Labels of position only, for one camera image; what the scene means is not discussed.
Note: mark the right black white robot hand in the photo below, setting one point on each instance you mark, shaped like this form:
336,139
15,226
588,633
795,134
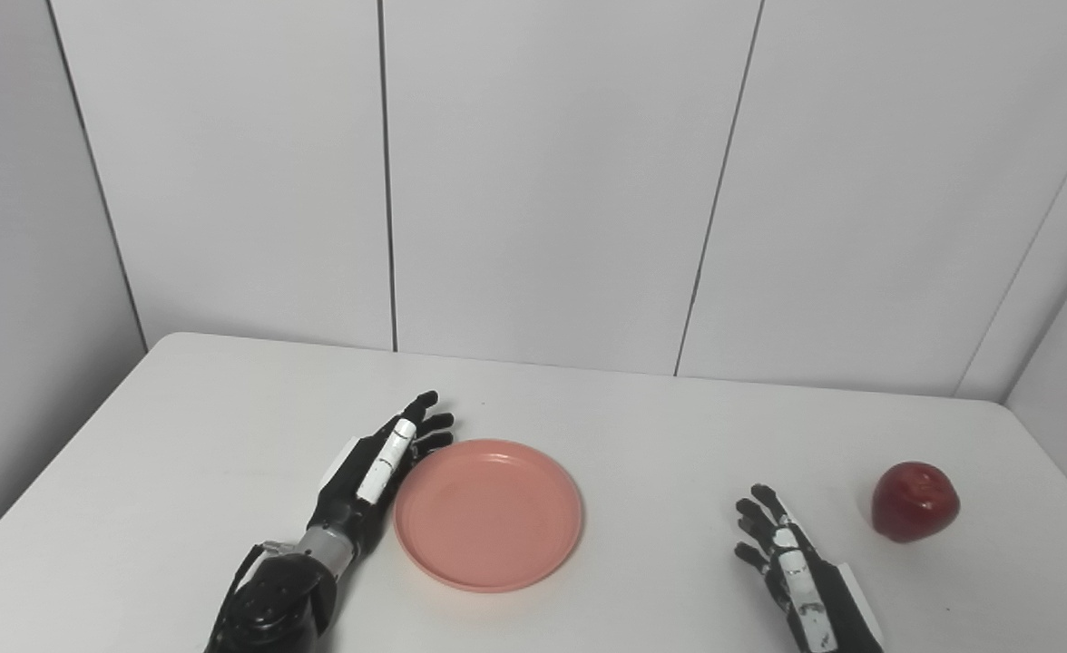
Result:
815,589

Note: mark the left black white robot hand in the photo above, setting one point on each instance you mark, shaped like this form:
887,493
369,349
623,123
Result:
361,490

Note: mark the pink plastic plate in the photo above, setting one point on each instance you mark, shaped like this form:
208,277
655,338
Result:
488,515

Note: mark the red apple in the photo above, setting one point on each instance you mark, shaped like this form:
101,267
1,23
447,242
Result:
915,503

